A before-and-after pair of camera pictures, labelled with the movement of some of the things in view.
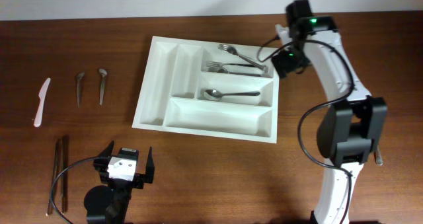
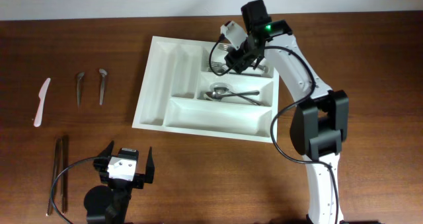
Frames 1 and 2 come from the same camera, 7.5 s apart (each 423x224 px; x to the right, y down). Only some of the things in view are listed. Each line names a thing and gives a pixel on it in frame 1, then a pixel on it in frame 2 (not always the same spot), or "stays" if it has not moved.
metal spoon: [377, 156] to [226, 88]
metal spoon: [215, 95] stays
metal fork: [212, 68] stays
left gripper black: [142, 177] stays
